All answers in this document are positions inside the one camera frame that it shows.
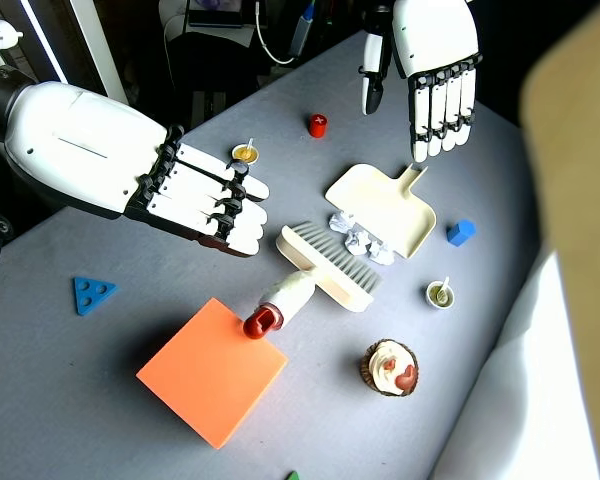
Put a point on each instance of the white sheet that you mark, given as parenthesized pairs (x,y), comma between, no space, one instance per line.
(530,390)

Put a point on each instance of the orange box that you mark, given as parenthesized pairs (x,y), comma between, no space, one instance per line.
(205,370)

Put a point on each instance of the white paper ball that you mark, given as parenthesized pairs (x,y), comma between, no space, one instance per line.
(382,252)
(341,221)
(356,241)

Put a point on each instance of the blue house-shaped block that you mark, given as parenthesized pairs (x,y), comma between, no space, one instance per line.
(461,233)

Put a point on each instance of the cream plastic dustpan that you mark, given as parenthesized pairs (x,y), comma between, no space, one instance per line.
(380,200)

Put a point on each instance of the white light bar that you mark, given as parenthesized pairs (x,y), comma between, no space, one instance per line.
(40,40)

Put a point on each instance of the small bowl of yellow food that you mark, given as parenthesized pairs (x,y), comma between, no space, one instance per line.
(243,154)

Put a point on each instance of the red cylinder with white cross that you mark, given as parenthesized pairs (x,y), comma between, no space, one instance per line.
(318,128)

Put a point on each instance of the grey table cloth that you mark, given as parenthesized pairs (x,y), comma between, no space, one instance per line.
(130,260)

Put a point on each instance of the tan blurry board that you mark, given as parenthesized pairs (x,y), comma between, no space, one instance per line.
(580,200)

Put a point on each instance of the grey connector with blue tip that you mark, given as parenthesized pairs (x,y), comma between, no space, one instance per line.
(300,35)

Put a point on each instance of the dark laptop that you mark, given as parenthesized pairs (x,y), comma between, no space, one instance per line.
(215,17)

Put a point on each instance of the green triangle block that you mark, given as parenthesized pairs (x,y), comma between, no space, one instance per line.
(293,476)

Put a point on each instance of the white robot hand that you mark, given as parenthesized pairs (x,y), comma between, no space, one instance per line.
(90,145)
(440,45)

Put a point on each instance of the toy cupcake with cream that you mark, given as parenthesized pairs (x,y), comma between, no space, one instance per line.
(387,375)

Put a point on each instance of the white post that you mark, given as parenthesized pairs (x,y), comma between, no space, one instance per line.
(97,45)

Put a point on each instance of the blue triangle with three holes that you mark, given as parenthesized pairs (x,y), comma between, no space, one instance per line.
(93,296)

